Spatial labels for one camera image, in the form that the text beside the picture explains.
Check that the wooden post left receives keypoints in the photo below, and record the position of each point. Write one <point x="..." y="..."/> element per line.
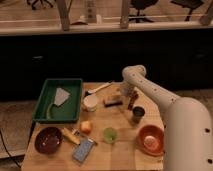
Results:
<point x="63" y="13"/>

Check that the grey cloth piece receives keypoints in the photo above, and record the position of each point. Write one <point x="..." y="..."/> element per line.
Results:
<point x="61" y="96"/>

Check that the white egg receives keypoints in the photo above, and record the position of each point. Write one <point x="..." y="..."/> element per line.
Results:
<point x="151" y="142"/>

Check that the white round container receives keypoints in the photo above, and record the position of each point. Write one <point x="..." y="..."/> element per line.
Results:
<point x="90" y="103"/>

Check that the wooden post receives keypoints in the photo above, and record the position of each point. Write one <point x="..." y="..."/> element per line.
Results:
<point x="124" y="20"/>
<point x="63" y="13"/>

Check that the orange bowl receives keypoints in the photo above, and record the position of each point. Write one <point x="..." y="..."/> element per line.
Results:
<point x="150" y="130"/>

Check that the white handled brush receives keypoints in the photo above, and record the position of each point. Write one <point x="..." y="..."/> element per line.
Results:
<point x="92" y="91"/>

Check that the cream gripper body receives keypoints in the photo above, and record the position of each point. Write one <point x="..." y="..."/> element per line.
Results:
<point x="126" y="89"/>

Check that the blue sponge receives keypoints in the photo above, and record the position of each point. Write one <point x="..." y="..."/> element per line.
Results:
<point x="81" y="152"/>

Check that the green plastic cup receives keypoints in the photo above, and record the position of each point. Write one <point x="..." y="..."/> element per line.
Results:
<point x="109" y="135"/>

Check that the dark metal cup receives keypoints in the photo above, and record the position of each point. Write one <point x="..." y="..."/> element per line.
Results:
<point x="138" y="113"/>

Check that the orange fruit toy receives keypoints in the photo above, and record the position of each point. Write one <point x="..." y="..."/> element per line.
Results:
<point x="86" y="127"/>

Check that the wooden post middle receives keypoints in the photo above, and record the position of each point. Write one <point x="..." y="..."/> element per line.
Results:
<point x="124" y="20"/>

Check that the wooden block eraser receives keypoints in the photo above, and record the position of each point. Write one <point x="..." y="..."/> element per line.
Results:
<point x="113" y="101"/>

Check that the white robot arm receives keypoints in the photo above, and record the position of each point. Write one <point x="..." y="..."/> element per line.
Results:
<point x="188" y="129"/>

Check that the purple bowl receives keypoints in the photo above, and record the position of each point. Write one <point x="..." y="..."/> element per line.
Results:
<point x="48" y="140"/>

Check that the green vegetable toy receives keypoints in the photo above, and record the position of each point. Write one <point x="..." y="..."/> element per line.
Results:
<point x="48" y="112"/>

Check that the green plastic tray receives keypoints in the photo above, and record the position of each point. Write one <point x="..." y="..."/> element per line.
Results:
<point x="69" y="111"/>

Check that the black office chair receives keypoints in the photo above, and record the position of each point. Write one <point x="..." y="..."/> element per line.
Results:
<point x="139" y="5"/>

